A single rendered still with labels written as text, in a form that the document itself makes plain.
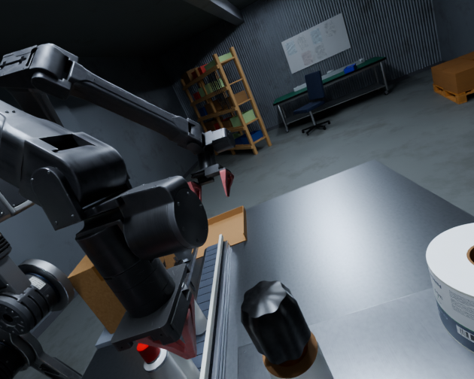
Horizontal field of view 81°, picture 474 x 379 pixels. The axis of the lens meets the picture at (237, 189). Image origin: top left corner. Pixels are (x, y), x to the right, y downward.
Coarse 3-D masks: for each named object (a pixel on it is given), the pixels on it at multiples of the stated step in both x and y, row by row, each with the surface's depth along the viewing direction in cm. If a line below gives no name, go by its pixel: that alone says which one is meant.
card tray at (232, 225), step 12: (216, 216) 153; (228, 216) 153; (240, 216) 149; (216, 228) 148; (228, 228) 142; (240, 228) 137; (216, 240) 136; (228, 240) 131; (240, 240) 126; (192, 252) 127
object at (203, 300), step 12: (216, 252) 116; (204, 264) 112; (204, 276) 104; (204, 288) 98; (204, 300) 92; (204, 312) 86; (216, 312) 84; (216, 324) 80; (204, 336) 78; (192, 360) 72
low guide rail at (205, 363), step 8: (216, 264) 101; (216, 272) 97; (216, 280) 93; (216, 288) 90; (216, 296) 87; (216, 304) 85; (208, 312) 80; (208, 320) 77; (208, 328) 75; (208, 336) 72; (208, 344) 70; (208, 352) 69; (208, 360) 67; (208, 368) 66; (200, 376) 63
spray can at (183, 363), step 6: (174, 354) 60; (180, 360) 61; (186, 360) 63; (180, 366) 61; (186, 366) 62; (192, 366) 64; (186, 372) 62; (192, 372) 63; (198, 372) 65; (192, 378) 63; (198, 378) 65
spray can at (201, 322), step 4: (184, 284) 76; (184, 288) 75; (196, 304) 78; (196, 308) 77; (196, 312) 77; (200, 312) 78; (196, 316) 77; (200, 316) 78; (204, 316) 80; (196, 320) 77; (200, 320) 78; (204, 320) 79; (196, 324) 77; (200, 324) 78; (204, 324) 79; (196, 328) 78; (200, 328) 78; (204, 328) 78; (196, 332) 78; (200, 332) 78; (204, 332) 78
